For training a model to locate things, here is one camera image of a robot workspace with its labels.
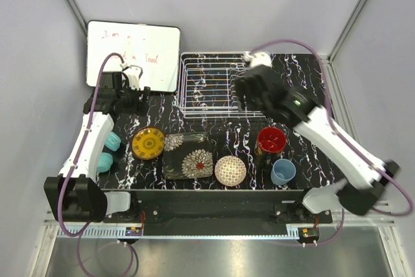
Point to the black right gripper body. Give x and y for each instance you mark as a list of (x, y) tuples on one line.
[(249, 102)]

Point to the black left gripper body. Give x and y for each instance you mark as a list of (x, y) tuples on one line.
[(131, 104)]

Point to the white wire dish rack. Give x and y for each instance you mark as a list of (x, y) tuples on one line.
[(205, 85)]

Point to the red white patterned bowl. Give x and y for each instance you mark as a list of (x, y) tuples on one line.
[(230, 171)]

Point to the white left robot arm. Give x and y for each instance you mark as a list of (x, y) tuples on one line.
[(73, 195)]

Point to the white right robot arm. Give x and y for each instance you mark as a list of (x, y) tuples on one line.
[(366, 176)]

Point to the teal cat ear headphones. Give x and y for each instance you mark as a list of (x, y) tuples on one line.
[(94, 156)]

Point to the red black mug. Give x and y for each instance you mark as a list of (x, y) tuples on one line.
[(269, 145)]

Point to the yellow patterned small plate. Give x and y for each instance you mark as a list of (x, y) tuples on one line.
[(148, 143)]

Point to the white whiteboard with red writing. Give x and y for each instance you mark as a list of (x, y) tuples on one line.
[(154, 48)]

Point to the light blue plastic cup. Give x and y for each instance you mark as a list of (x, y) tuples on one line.
[(283, 171)]

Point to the black floral square plate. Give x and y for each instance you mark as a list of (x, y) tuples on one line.
[(187, 156)]

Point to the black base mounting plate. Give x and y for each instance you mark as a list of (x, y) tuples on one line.
[(273, 210)]

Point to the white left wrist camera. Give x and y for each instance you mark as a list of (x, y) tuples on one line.
[(132, 75)]

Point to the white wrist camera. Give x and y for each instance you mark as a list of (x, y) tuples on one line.
[(132, 75), (260, 58)]

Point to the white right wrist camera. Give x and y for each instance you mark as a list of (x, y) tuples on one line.
[(260, 58)]

